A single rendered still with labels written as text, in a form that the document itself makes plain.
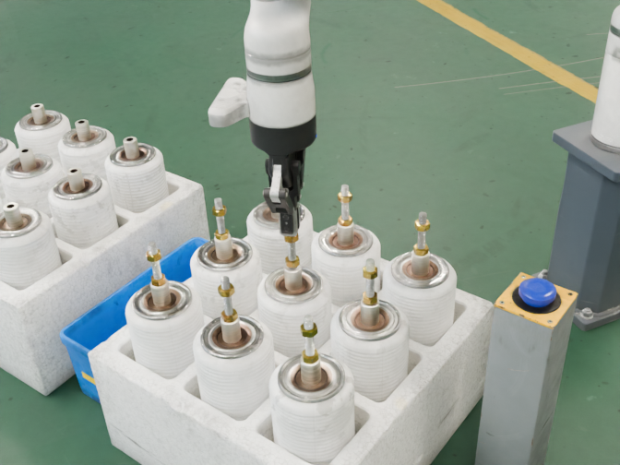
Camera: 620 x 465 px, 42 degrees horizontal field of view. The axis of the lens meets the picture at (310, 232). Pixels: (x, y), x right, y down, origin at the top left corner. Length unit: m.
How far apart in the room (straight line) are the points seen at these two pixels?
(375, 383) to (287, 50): 0.41
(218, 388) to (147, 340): 0.12
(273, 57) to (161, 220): 0.57
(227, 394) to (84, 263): 0.39
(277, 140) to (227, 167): 0.93
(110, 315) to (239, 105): 0.52
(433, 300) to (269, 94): 0.35
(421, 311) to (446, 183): 0.71
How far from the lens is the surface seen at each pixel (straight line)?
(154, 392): 1.02
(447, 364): 1.05
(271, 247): 1.15
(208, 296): 1.09
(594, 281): 1.36
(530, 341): 0.92
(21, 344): 1.27
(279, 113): 0.86
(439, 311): 1.05
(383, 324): 0.97
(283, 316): 1.01
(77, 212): 1.27
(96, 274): 1.28
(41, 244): 1.23
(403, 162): 1.79
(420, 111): 2.01
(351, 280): 1.09
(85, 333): 1.27
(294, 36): 0.84
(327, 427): 0.90
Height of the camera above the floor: 0.90
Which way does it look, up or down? 35 degrees down
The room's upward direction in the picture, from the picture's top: 3 degrees counter-clockwise
